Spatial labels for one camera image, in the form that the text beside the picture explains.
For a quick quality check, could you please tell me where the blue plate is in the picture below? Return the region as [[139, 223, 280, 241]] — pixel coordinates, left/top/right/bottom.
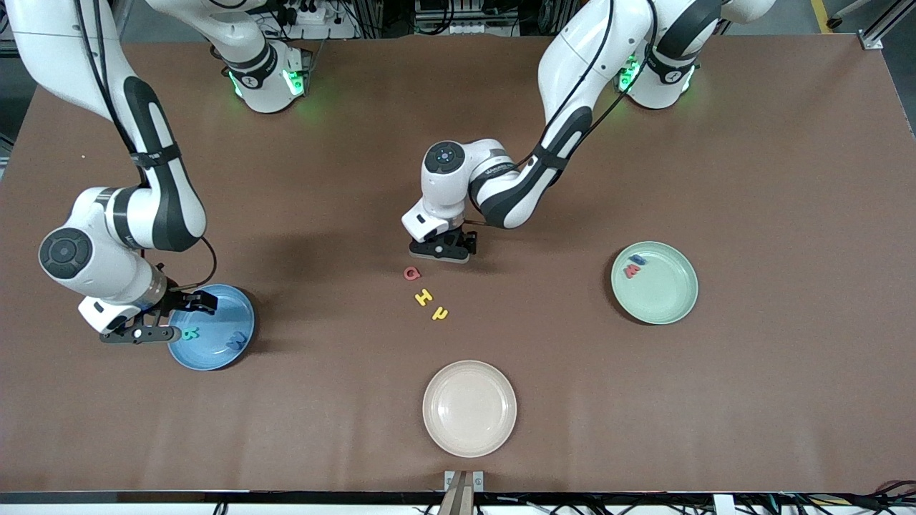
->
[[168, 284, 256, 372]]

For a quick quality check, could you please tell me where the beige plate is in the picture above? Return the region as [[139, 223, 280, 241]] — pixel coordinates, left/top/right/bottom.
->
[[422, 360, 518, 458]]

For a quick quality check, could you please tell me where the green plate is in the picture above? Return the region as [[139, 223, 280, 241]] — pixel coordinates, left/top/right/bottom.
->
[[610, 241, 699, 326]]

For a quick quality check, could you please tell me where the grey equipment box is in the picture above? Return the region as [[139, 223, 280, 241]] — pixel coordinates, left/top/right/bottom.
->
[[414, 0, 527, 36]]

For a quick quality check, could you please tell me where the white power strip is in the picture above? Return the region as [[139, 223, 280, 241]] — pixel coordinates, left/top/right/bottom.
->
[[276, 0, 359, 40]]

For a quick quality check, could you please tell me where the brown table cover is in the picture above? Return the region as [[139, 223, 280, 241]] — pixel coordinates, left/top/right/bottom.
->
[[0, 32, 916, 494]]

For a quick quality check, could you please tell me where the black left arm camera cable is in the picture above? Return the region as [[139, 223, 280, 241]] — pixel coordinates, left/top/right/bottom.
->
[[458, 0, 659, 257]]

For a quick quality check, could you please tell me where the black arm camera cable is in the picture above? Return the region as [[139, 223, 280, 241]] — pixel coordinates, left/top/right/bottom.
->
[[72, 0, 218, 315], [458, 0, 659, 257]]

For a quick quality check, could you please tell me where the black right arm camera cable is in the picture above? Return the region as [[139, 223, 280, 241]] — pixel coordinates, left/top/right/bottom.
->
[[72, 0, 218, 315]]

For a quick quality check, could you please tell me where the metal table edge bracket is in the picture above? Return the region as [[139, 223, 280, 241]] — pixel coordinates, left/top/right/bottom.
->
[[444, 470, 484, 515]]

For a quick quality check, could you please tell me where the aluminium frame post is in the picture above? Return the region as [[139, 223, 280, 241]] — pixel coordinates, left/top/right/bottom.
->
[[859, 0, 916, 51]]

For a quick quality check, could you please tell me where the red and black cable bundle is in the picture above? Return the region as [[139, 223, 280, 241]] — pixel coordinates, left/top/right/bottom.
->
[[848, 481, 916, 513]]

